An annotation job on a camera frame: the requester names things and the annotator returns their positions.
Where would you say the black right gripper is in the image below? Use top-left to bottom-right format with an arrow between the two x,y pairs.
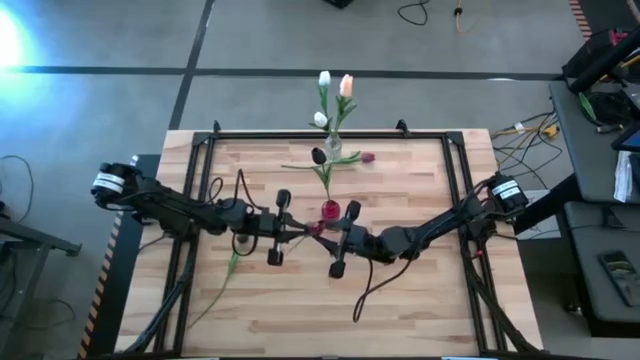
312,199 -> 387,280

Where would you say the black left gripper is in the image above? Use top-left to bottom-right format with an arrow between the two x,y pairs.
249,188 -> 312,267

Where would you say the maroon artificial tulip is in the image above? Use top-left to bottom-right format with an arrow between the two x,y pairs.
288,219 -> 327,254

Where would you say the black artificial tulip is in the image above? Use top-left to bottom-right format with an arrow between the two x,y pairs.
310,147 -> 335,204
186,232 -> 251,330

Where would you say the dark red artificial tulip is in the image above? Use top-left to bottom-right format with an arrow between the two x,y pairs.
280,150 -> 377,172

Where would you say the white artificial tulip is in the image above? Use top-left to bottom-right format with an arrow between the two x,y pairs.
317,70 -> 337,139
308,111 -> 335,139

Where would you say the peach artificial tulip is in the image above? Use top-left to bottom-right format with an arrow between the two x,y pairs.
332,73 -> 359,137

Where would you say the red ribbed glass vase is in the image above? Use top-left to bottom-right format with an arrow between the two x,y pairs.
321,198 -> 342,222

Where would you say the clear glass vase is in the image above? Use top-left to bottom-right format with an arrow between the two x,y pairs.
324,130 -> 344,162

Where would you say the black floor mat striped edge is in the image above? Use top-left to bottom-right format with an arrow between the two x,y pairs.
78,153 -> 162,359
568,0 -> 640,41

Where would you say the grey metal stand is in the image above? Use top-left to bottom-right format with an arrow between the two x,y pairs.
0,214 -> 84,332

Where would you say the grey desk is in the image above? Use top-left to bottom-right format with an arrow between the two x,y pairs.
549,79 -> 640,204
563,199 -> 640,337

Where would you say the black remote controller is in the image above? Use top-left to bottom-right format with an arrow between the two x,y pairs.
597,249 -> 640,308

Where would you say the white paper sheet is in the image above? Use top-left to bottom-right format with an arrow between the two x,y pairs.
613,149 -> 634,204

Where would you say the black tablet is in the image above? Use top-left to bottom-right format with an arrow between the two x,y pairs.
610,122 -> 640,154

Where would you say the black pole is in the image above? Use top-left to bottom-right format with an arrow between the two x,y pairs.
562,24 -> 640,95

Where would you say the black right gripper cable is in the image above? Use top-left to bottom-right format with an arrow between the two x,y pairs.
352,252 -> 417,324

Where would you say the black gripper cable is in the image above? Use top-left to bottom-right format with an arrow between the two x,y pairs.
207,168 -> 261,259
352,252 -> 417,324

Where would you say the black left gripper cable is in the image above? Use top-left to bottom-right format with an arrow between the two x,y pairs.
207,168 -> 261,259

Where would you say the black aluminium table frame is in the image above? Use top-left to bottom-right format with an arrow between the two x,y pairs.
152,118 -> 542,360

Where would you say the black cable bundle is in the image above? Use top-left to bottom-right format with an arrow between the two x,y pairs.
122,249 -> 196,357
459,234 -> 540,356

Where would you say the black looped floor cable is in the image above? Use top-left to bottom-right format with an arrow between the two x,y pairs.
397,0 -> 430,27

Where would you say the yellow floor cable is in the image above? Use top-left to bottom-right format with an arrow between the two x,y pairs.
452,0 -> 494,34

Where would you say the thin black floor cable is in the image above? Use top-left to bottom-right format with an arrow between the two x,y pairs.
0,154 -> 35,224

